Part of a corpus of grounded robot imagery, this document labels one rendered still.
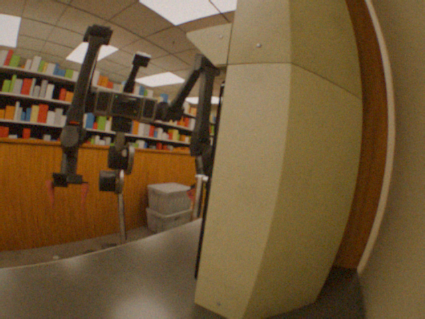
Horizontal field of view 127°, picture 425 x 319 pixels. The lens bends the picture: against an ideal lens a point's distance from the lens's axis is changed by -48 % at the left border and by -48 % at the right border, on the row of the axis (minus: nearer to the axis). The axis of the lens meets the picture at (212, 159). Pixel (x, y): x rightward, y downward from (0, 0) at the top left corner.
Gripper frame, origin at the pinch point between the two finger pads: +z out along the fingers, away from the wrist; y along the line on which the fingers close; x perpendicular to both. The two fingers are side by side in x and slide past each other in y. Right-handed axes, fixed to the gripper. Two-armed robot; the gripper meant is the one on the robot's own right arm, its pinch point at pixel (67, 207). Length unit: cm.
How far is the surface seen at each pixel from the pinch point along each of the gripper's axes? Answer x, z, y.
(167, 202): 171, -37, 107
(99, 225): 200, -11, 22
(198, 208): -27.0, 4.5, 28.2
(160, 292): -17.7, 22.4, 20.5
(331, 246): -45, 18, 46
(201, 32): -44, -27, 23
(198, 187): -28.9, 0.6, 27.8
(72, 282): -12.8, 19.6, 0.8
